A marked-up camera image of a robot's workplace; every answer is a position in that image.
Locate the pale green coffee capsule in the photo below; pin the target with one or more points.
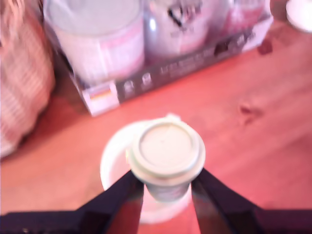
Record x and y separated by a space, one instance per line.
165 151

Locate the dark red coffee capsule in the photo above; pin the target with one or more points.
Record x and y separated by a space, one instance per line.
265 47

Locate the blue and white printed mug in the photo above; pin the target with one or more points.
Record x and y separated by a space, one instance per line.
114 158

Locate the cardboard tray with flag label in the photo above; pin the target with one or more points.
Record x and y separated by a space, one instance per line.
170 70

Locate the woven wicker basket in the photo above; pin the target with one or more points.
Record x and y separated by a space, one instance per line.
22 85

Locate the white labelled jar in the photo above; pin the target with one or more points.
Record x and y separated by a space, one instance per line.
97 41

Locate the clear jar with black print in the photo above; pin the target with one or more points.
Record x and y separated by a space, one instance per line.
180 26

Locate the clear jar with pink label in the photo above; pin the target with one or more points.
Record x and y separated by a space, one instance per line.
246 17

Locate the white round object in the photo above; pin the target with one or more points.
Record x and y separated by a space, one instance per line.
299 14

